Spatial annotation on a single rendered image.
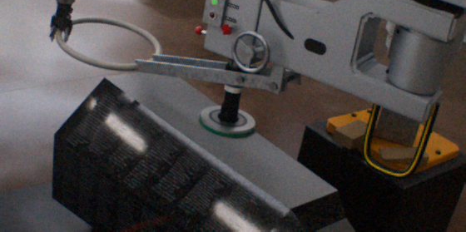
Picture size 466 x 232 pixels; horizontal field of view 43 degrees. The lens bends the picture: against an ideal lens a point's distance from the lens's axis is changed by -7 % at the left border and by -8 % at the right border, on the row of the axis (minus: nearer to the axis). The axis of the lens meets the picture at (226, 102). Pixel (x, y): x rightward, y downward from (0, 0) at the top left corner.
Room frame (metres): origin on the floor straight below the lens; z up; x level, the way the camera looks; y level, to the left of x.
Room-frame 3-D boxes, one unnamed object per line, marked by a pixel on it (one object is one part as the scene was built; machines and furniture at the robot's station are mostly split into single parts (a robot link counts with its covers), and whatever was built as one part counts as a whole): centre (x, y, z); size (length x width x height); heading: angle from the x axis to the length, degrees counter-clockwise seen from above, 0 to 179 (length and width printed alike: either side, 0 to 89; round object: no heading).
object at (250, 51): (2.08, -0.07, 1.20); 0.15 x 0.10 x 0.15; 61
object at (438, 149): (2.54, -0.78, 0.76); 0.49 x 0.49 x 0.05; 43
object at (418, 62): (1.92, -0.60, 1.34); 0.19 x 0.19 x 0.20
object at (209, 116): (2.24, -0.02, 0.84); 0.21 x 0.21 x 0.01
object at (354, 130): (2.41, -0.56, 0.81); 0.20 x 0.10 x 0.05; 141
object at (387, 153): (2.31, -0.77, 0.80); 0.20 x 0.10 x 0.05; 94
